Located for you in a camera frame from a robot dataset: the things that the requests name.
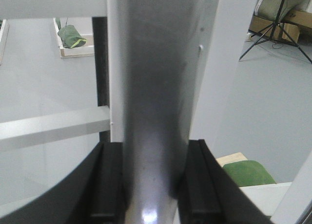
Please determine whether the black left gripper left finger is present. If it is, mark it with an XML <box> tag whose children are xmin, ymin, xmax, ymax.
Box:
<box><xmin>0</xmin><ymin>142</ymin><xmax>125</xmax><ymax>224</ymax></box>

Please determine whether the white framed sliding glass door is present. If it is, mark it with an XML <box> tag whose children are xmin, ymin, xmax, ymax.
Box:
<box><xmin>0</xmin><ymin>0</ymin><xmax>219</xmax><ymax>224</ymax></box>

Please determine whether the grey metal door handle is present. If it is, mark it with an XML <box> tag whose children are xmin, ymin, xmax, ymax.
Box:
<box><xmin>123</xmin><ymin>0</ymin><xmax>207</xmax><ymax>224</ymax></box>

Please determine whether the white partition wall panel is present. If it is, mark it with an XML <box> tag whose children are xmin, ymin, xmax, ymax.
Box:
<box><xmin>241</xmin><ymin>149</ymin><xmax>312</xmax><ymax>224</ymax></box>

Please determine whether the brown cardboard box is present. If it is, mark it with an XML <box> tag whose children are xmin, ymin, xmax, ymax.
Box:
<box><xmin>248</xmin><ymin>10</ymin><xmax>312</xmax><ymax>43</ymax></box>

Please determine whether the white wooden base frame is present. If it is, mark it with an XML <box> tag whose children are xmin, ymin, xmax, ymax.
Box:
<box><xmin>53</xmin><ymin>17</ymin><xmax>94</xmax><ymax>58</ymax></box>

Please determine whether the green fabric sandbag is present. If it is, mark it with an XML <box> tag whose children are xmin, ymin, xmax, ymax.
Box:
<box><xmin>55</xmin><ymin>18</ymin><xmax>87</xmax><ymax>49</ymax></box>

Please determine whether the light plywood base board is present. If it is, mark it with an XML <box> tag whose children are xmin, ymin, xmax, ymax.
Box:
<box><xmin>216</xmin><ymin>152</ymin><xmax>248</xmax><ymax>167</ymax></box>

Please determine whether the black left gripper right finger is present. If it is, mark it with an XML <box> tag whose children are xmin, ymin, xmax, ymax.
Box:
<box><xmin>178</xmin><ymin>140</ymin><xmax>271</xmax><ymax>224</ymax></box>

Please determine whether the pale green bag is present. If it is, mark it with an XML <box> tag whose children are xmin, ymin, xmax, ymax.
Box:
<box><xmin>253</xmin><ymin>0</ymin><xmax>307</xmax><ymax>21</ymax></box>

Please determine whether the black tripod stand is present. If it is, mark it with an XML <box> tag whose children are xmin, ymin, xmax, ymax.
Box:
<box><xmin>239</xmin><ymin>0</ymin><xmax>312</xmax><ymax>63</ymax></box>

